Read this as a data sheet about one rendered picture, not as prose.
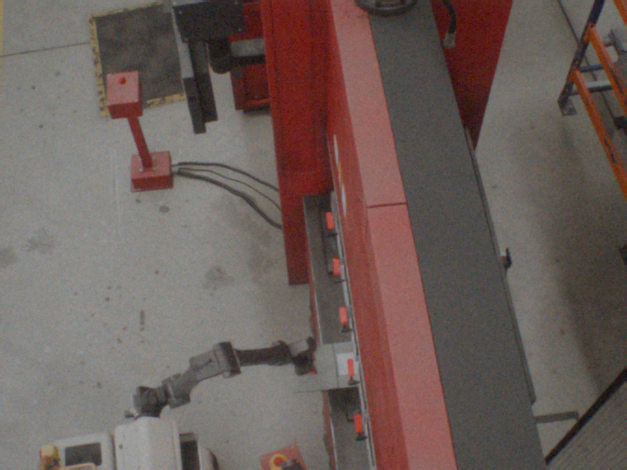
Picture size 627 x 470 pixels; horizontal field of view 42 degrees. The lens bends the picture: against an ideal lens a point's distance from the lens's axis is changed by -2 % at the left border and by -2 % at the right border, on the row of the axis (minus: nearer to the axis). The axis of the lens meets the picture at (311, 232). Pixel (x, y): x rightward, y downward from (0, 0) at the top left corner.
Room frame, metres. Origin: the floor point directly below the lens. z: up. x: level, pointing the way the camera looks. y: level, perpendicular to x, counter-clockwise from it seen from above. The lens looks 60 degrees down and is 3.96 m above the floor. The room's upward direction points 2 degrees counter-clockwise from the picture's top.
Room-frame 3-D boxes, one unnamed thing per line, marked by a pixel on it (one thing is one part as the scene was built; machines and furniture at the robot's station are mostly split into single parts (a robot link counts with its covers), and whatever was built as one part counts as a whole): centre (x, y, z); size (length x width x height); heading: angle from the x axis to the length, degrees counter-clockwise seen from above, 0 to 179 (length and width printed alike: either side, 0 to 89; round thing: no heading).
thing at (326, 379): (1.11, -0.03, 1.00); 0.26 x 0.18 x 0.01; 94
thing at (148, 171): (2.69, 0.92, 0.41); 0.25 x 0.20 x 0.83; 94
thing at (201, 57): (2.27, 0.45, 1.42); 0.45 x 0.12 x 0.36; 10
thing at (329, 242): (1.72, -0.08, 0.89); 0.30 x 0.05 x 0.03; 4
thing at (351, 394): (1.08, -0.12, 0.89); 0.30 x 0.05 x 0.03; 4
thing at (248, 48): (2.40, 0.19, 1.18); 0.40 x 0.24 x 0.07; 4
